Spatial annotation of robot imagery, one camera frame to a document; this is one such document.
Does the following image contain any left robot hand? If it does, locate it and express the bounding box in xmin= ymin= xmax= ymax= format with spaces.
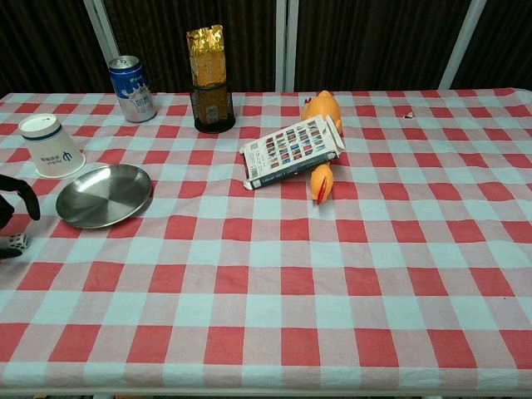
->
xmin=0 ymin=174 xmax=42 ymax=260

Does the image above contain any white die with black dots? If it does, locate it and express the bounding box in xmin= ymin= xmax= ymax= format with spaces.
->
xmin=9 ymin=233 xmax=32 ymax=253

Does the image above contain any white paper cup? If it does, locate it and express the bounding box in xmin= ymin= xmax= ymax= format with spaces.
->
xmin=17 ymin=113 xmax=86 ymax=180

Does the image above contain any round silver metal plate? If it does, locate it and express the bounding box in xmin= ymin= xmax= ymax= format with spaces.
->
xmin=55 ymin=164 xmax=154 ymax=229

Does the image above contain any blue and white drink can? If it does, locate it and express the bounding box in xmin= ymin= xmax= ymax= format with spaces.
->
xmin=108 ymin=55 xmax=157 ymax=123

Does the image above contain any black mesh pen holder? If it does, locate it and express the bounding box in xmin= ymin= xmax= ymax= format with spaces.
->
xmin=190 ymin=82 xmax=237 ymax=135

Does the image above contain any gold foil packet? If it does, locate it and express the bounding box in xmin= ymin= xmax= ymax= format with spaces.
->
xmin=185 ymin=24 xmax=229 ymax=124

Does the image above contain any white printed cardboard box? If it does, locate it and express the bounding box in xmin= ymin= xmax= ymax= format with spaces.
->
xmin=239 ymin=115 xmax=347 ymax=192

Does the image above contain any red white checked tablecloth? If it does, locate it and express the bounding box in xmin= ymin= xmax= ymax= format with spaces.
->
xmin=0 ymin=87 xmax=532 ymax=394

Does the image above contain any orange rubber chicken toy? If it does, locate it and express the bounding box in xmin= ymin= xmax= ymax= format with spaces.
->
xmin=302 ymin=90 xmax=345 ymax=205

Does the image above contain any grey partition post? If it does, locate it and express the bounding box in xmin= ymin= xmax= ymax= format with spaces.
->
xmin=439 ymin=0 xmax=488 ymax=91
xmin=275 ymin=0 xmax=298 ymax=93
xmin=82 ymin=0 xmax=122 ymax=60

